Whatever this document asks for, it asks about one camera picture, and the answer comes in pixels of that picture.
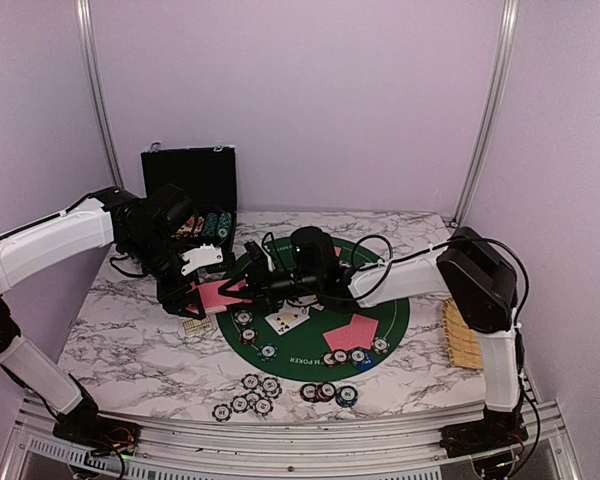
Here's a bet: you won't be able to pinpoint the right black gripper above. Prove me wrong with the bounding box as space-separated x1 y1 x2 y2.
219 260 321 313

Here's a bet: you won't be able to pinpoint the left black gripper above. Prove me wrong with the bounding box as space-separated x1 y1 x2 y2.
123 229 205 319

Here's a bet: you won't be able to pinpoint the red playing card deck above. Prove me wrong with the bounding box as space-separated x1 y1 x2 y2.
197 281 248 314

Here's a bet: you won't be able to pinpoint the blue chips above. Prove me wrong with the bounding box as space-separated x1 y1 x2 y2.
233 310 253 327
372 337 390 355

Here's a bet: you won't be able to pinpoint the brown chip stack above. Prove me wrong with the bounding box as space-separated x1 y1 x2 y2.
316 382 337 402

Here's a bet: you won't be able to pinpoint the blue small blind button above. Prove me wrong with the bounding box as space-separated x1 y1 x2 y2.
352 353 375 372

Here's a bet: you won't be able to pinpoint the teal chip stack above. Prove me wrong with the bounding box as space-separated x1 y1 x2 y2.
335 385 358 408

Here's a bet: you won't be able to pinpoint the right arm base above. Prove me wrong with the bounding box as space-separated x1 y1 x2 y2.
439 421 529 458

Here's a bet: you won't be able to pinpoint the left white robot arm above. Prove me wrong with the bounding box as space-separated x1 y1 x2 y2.
0 184 223 445

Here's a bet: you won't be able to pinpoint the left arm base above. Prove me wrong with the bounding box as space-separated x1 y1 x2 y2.
53 415 140 455

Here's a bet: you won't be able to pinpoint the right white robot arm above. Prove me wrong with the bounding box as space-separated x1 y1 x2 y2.
219 226 528 448

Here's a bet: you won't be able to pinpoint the gold blue card box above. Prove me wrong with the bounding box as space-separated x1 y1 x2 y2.
182 319 214 337

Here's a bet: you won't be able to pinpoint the teal chip row in case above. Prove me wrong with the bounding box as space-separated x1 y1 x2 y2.
216 212 232 240

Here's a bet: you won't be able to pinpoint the green chip row in case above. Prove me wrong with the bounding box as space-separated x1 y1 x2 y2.
201 212 219 239

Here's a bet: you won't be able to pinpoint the scattered blue ten chip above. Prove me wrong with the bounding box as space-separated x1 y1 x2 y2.
245 392 261 405
230 395 250 414
241 374 260 390
212 403 232 422
253 398 273 416

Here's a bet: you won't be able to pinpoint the card deck in case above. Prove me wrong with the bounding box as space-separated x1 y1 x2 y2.
177 216 205 237

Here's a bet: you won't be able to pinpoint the round green poker mat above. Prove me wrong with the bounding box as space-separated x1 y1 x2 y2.
218 236 411 382

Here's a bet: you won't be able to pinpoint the toppled brown hundred chip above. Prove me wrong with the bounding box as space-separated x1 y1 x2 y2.
299 383 319 403

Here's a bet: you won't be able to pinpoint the black poker chip case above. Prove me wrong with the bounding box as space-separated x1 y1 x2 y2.
141 145 238 246

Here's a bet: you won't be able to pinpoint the woven bamboo mat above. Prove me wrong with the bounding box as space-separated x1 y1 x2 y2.
442 298 483 370

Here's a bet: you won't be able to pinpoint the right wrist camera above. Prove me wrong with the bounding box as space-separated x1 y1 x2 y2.
244 241 276 274

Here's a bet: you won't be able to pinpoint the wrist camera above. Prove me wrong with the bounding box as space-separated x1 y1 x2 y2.
180 244 224 276
244 241 276 274

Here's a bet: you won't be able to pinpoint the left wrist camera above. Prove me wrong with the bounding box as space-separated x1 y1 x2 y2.
180 244 224 276

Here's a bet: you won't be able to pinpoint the front aluminium rail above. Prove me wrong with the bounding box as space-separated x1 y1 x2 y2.
0 397 582 479

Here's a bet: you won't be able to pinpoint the left aluminium frame post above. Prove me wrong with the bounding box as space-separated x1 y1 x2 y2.
75 0 125 188

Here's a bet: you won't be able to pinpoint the aluminium frame post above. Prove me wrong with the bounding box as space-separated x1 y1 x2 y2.
75 0 125 188
451 0 520 226

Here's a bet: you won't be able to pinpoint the right aluminium frame post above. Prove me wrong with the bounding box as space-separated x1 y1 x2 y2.
451 0 520 226

